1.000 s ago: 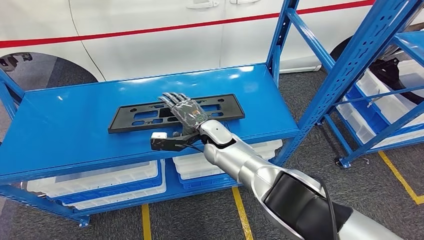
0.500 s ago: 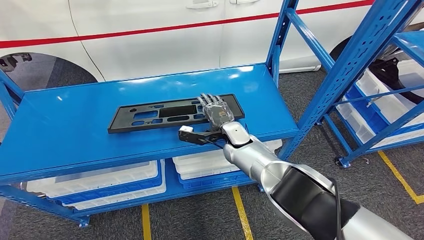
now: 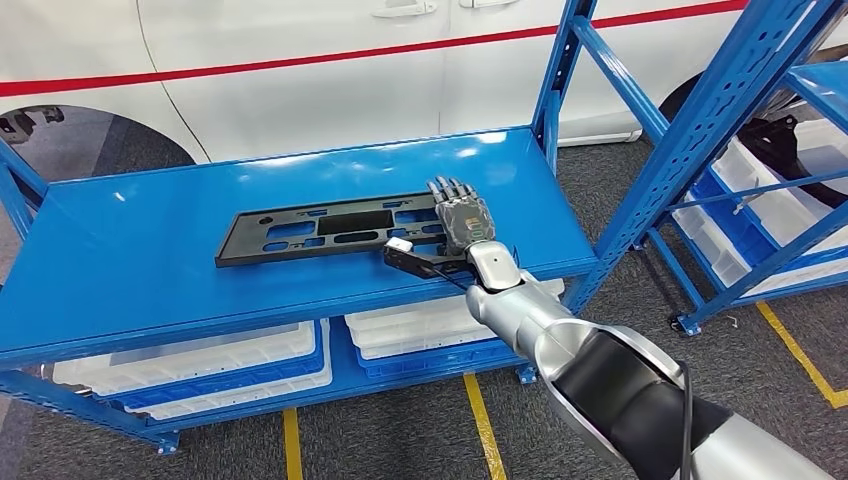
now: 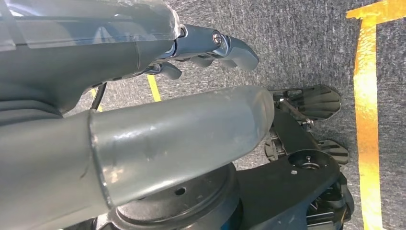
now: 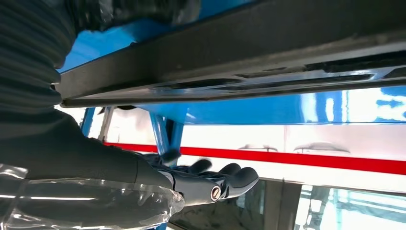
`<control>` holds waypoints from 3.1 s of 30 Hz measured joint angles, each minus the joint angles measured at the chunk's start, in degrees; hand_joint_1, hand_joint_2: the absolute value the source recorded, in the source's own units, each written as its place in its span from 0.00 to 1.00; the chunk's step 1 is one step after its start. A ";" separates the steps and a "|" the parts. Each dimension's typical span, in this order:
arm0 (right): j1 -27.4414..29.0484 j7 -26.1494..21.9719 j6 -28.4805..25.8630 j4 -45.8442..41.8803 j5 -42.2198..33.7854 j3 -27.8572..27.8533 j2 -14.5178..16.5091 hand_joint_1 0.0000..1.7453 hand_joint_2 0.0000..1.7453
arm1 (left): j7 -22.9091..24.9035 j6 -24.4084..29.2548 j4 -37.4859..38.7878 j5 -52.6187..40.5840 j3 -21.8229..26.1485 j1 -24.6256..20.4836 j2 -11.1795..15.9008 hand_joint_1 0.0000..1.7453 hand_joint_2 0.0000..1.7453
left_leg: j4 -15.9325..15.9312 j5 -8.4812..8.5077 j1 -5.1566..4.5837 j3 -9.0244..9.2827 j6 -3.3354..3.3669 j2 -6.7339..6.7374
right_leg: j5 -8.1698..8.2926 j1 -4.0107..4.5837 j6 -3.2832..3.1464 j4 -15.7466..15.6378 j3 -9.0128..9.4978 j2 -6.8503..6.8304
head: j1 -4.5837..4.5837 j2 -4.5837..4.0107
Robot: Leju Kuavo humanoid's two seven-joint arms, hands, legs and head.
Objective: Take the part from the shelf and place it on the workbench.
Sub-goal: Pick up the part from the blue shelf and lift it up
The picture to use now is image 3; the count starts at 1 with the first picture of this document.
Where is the yellow floor tape line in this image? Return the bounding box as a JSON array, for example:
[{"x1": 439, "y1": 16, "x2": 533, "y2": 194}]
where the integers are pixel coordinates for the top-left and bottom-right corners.
[
  {"x1": 462, "y1": 372, "x2": 508, "y2": 480},
  {"x1": 282, "y1": 407, "x2": 305, "y2": 480},
  {"x1": 755, "y1": 301, "x2": 848, "y2": 410}
]

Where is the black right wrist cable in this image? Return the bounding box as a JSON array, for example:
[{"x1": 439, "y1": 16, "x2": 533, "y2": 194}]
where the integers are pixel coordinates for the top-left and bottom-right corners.
[{"x1": 423, "y1": 261, "x2": 475, "y2": 293}]

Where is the blue metal shelf rack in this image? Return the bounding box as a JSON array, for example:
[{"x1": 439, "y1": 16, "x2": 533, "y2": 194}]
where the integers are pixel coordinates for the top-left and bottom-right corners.
[
  {"x1": 0, "y1": 0, "x2": 843, "y2": 458},
  {"x1": 632, "y1": 0, "x2": 848, "y2": 338}
]

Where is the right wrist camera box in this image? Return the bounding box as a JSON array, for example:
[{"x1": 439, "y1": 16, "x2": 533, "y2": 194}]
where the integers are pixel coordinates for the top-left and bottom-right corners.
[{"x1": 382, "y1": 237, "x2": 473, "y2": 283}]

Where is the black plastic plate bracket part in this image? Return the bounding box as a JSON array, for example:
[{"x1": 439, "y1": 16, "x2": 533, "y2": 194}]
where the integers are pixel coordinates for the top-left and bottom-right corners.
[{"x1": 214, "y1": 190, "x2": 458, "y2": 269}]

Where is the black curved plastic part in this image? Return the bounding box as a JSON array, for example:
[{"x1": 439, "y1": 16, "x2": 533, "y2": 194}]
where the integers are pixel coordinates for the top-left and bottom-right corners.
[{"x1": 737, "y1": 115, "x2": 848, "y2": 210}]

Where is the white car with red stripe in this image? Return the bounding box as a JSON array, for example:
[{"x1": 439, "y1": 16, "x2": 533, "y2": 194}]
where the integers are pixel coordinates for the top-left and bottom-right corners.
[{"x1": 0, "y1": 0, "x2": 848, "y2": 167}]

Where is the clear plastic bin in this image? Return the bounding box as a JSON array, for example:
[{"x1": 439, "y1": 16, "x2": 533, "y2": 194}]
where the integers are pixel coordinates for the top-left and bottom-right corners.
[
  {"x1": 712, "y1": 119, "x2": 848, "y2": 256},
  {"x1": 672, "y1": 198, "x2": 848, "y2": 297},
  {"x1": 52, "y1": 321, "x2": 317, "y2": 397},
  {"x1": 125, "y1": 319, "x2": 334, "y2": 423},
  {"x1": 344, "y1": 279, "x2": 566, "y2": 361}
]

